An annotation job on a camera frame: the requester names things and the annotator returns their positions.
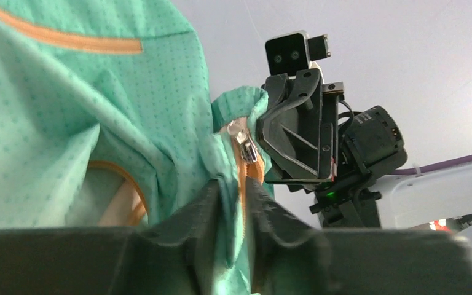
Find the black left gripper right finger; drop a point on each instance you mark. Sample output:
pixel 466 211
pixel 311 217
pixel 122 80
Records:
pixel 290 257

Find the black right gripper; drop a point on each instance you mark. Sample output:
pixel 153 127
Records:
pixel 299 133

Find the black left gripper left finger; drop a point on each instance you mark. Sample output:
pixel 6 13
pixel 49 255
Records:
pixel 174 257

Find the orange and teal jacket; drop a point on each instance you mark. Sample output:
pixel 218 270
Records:
pixel 106 118

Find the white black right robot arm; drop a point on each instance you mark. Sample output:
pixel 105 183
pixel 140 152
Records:
pixel 439 194

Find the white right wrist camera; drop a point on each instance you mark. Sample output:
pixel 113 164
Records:
pixel 293 52

